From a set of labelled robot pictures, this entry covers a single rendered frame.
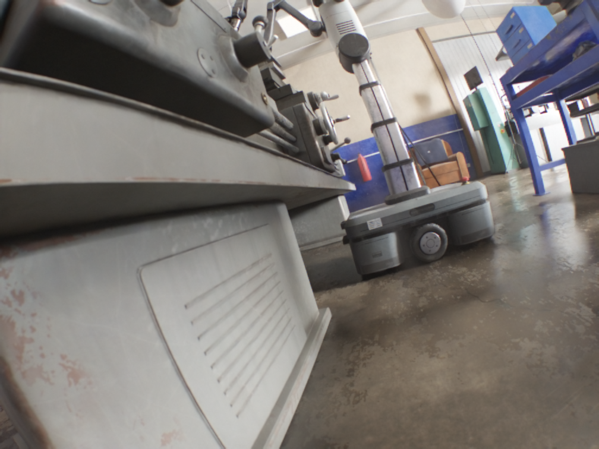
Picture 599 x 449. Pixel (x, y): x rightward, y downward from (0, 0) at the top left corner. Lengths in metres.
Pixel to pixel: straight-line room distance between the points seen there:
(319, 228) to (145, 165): 2.30
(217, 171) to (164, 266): 0.13
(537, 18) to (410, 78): 4.07
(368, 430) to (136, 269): 0.39
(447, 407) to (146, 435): 0.40
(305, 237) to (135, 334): 2.28
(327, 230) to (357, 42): 1.62
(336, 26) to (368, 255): 1.12
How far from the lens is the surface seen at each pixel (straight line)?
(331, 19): 1.53
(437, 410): 0.47
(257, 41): 0.49
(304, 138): 1.17
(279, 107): 1.30
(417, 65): 6.07
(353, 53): 1.42
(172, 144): 0.25
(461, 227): 1.18
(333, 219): 2.43
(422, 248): 1.13
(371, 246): 1.10
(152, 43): 0.32
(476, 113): 5.11
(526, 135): 2.13
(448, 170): 4.78
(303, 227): 2.49
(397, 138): 1.32
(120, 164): 0.20
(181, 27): 0.40
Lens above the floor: 0.35
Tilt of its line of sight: 2 degrees down
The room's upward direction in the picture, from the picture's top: 17 degrees counter-clockwise
